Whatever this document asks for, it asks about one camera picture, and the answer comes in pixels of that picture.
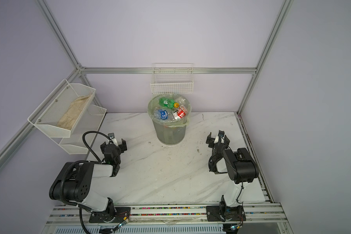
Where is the red cap crushed bottle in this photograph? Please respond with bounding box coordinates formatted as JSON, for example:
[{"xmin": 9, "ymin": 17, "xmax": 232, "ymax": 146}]
[{"xmin": 173, "ymin": 104, "xmax": 188, "ymax": 120}]

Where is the green soda bottle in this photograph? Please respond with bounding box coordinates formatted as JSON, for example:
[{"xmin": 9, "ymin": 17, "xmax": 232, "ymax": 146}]
[{"xmin": 159, "ymin": 97, "xmax": 179, "ymax": 109}]

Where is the blue label front bottle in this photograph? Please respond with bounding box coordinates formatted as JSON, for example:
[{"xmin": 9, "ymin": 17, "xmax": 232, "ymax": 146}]
[{"xmin": 154, "ymin": 108, "xmax": 172, "ymax": 121}]

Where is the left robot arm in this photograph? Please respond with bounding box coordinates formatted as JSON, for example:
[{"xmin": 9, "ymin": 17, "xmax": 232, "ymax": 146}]
[{"xmin": 49, "ymin": 139, "xmax": 131, "ymax": 223}]

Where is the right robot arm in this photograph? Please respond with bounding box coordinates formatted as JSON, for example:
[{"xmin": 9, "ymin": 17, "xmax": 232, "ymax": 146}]
[{"xmin": 206, "ymin": 130, "xmax": 259, "ymax": 225}]

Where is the grey mesh waste bin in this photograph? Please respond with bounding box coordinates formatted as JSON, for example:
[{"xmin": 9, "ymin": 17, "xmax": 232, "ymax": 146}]
[{"xmin": 147, "ymin": 94, "xmax": 192, "ymax": 145}]

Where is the green plastic bin liner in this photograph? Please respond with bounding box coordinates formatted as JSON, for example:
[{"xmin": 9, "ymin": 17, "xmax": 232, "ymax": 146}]
[{"xmin": 147, "ymin": 94, "xmax": 192, "ymax": 127}]

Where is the lower white mesh shelf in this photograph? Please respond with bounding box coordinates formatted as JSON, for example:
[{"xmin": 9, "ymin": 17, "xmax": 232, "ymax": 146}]
[{"xmin": 59, "ymin": 104, "xmax": 106, "ymax": 155}]

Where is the white mesh shelf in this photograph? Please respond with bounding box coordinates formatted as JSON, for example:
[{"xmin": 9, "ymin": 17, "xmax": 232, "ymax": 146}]
[
  {"xmin": 59, "ymin": 104, "xmax": 106, "ymax": 155},
  {"xmin": 27, "ymin": 79, "xmax": 96, "ymax": 138}
]

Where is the beige cloth in shelf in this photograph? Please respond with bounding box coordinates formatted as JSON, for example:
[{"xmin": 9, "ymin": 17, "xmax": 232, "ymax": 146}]
[{"xmin": 57, "ymin": 95, "xmax": 91, "ymax": 130}]

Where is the upper white mesh shelf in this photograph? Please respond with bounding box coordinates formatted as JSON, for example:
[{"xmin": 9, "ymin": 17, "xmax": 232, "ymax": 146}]
[{"xmin": 27, "ymin": 79, "xmax": 96, "ymax": 138}]

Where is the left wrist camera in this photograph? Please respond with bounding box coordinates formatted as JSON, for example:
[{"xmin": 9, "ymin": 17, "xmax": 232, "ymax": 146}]
[{"xmin": 108, "ymin": 133, "xmax": 119, "ymax": 146}]

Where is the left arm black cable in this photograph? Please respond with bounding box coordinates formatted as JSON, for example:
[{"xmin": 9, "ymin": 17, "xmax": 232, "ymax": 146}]
[{"xmin": 81, "ymin": 131, "xmax": 110, "ymax": 163}]

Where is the white wire wall basket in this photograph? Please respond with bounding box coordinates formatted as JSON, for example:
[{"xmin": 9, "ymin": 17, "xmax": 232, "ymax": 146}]
[{"xmin": 150, "ymin": 63, "xmax": 194, "ymax": 95}]

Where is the aluminium front rail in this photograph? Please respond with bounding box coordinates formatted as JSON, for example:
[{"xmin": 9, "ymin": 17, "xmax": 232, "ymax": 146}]
[{"xmin": 42, "ymin": 203, "xmax": 293, "ymax": 234}]

